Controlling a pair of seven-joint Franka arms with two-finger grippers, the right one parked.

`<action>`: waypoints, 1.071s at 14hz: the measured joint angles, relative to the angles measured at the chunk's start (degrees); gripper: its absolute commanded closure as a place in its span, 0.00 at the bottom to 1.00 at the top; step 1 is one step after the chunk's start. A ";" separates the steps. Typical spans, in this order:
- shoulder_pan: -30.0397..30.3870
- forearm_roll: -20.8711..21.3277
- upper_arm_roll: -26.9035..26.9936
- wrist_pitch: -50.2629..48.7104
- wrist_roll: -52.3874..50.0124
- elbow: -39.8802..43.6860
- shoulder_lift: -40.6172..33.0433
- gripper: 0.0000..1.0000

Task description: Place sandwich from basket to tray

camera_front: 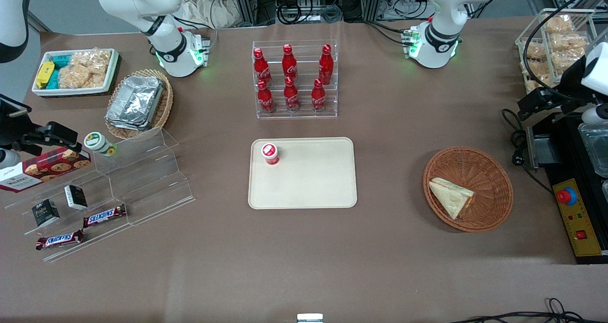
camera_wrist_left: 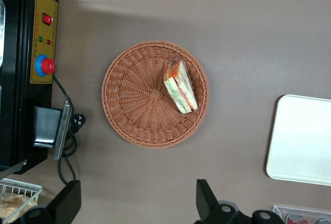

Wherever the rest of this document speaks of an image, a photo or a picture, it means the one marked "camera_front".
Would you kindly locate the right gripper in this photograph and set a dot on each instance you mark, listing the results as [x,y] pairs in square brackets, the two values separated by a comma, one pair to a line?
[13,129]

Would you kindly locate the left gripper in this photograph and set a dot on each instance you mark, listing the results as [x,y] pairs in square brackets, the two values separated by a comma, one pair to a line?
[566,91]

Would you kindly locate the triangular sandwich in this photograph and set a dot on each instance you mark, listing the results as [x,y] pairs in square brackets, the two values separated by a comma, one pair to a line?
[450,197]

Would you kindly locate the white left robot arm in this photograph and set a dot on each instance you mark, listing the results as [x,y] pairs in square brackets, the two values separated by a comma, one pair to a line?
[441,33]

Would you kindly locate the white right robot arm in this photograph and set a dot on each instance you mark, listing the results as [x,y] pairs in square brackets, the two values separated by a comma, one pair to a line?
[171,47]

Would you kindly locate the round brown wicker basket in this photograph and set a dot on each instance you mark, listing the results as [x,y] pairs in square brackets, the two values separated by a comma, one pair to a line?
[489,175]

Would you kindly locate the oval light wicker basket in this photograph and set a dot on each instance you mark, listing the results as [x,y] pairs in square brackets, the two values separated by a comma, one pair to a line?
[166,104]

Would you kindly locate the beige plastic tray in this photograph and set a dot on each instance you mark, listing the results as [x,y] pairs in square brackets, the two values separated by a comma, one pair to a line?
[313,180]

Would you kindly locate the clear bag of fried snacks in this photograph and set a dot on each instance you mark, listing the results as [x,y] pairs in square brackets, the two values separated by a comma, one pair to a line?
[534,69]
[558,23]
[541,81]
[565,61]
[567,42]
[536,51]

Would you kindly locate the red tartan cookie box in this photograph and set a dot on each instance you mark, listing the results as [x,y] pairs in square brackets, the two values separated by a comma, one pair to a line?
[47,168]

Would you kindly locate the green and white jar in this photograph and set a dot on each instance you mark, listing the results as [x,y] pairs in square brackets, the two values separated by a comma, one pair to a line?
[97,142]

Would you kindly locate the teal snack packet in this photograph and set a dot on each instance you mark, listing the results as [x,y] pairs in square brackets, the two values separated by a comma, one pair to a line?
[54,80]
[61,61]

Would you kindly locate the clear bag of crackers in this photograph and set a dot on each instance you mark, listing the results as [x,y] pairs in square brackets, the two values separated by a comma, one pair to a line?
[78,78]
[95,58]

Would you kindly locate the yellow snack packet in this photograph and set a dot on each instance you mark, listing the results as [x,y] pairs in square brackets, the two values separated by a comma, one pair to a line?
[45,73]

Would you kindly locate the small black carton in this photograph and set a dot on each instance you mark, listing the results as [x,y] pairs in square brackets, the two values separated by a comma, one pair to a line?
[76,197]
[45,213]

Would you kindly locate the aluminium foil container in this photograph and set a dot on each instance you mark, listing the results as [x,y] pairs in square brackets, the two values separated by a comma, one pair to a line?
[128,126]
[135,99]

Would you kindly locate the black machine with yellow panel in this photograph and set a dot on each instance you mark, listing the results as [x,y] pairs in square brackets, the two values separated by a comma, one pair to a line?
[565,168]

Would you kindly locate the clear rectangular container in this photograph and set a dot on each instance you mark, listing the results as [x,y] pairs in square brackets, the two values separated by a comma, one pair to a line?
[596,147]

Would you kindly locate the white rectangular plastic bin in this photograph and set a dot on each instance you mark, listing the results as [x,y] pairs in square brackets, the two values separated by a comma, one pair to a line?
[111,76]

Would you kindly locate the brown snickers bar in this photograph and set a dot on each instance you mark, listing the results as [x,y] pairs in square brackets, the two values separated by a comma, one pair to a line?
[59,240]
[104,215]

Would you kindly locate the red emergency stop button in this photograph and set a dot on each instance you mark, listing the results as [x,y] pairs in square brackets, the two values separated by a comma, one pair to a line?
[566,196]

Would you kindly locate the clear acrylic stepped stand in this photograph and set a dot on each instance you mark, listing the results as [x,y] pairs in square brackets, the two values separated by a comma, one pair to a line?
[147,180]

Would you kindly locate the crumpled beige cloth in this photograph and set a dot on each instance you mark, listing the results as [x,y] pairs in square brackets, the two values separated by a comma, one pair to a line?
[204,4]

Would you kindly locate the red cola bottle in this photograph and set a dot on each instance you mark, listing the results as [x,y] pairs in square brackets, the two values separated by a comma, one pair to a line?
[261,69]
[326,65]
[265,99]
[289,64]
[318,97]
[291,96]

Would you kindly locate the small red-capped drink bottle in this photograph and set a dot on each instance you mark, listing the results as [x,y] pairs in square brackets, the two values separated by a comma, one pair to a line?
[270,153]

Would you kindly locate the clear acrylic bottle rack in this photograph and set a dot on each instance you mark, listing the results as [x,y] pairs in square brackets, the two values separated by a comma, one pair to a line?
[306,52]

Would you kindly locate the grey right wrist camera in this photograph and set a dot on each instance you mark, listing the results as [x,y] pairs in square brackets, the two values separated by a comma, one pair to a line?
[8,159]

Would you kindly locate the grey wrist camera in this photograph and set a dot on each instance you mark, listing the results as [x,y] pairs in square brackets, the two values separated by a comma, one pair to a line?
[8,159]
[596,115]

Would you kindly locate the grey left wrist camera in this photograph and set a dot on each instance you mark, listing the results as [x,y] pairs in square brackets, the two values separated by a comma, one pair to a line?
[596,115]

